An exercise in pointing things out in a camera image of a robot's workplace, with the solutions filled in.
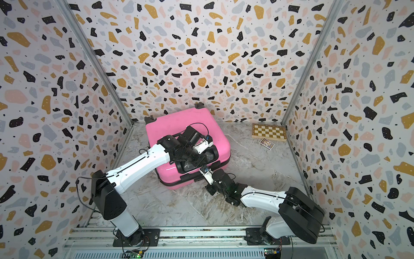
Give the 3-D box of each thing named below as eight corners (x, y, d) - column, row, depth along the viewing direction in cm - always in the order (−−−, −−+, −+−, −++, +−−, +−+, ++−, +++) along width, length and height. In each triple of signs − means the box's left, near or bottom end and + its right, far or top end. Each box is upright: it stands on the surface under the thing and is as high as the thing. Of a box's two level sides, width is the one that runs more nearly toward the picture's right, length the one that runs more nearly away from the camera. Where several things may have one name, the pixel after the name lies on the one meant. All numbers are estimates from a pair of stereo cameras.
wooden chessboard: (251, 138, 115) (252, 135, 113) (251, 125, 124) (252, 122, 122) (286, 142, 113) (287, 139, 111) (284, 128, 122) (285, 126, 119)
